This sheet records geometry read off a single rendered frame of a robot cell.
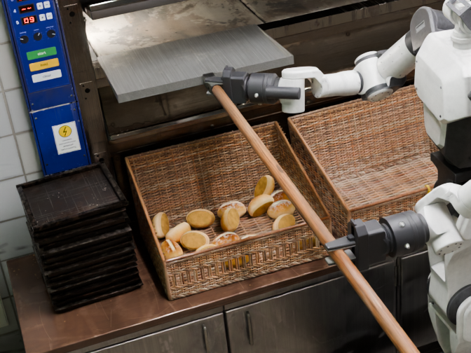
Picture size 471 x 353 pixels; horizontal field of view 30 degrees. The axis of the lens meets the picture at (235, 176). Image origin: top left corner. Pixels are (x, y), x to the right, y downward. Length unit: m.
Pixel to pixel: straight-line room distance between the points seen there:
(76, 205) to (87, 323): 0.36
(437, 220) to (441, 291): 0.70
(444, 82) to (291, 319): 1.07
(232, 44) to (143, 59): 0.29
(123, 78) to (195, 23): 0.46
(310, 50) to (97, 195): 0.92
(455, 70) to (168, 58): 1.04
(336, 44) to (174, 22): 0.57
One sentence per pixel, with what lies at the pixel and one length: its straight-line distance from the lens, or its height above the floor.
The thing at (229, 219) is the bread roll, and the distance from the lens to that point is 2.96.
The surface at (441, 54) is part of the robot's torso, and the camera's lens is 2.22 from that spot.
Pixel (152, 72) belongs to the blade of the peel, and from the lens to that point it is 2.75.
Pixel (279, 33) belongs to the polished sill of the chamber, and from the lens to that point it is 3.00.
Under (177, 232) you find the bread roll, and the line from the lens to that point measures 2.93.
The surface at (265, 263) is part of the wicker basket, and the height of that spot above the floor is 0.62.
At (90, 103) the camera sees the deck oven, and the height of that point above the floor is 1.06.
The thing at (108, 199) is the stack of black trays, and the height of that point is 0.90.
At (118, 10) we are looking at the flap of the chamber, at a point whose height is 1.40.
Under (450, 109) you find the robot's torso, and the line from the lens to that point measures 2.17.
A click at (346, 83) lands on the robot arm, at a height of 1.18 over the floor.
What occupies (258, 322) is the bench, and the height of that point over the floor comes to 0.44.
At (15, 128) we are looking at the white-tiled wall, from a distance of 2.89.
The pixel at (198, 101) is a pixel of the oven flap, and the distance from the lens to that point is 2.98.
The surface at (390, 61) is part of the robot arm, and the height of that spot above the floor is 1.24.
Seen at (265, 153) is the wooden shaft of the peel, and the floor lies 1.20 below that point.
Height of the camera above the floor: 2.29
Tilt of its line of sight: 31 degrees down
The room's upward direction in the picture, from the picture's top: 6 degrees counter-clockwise
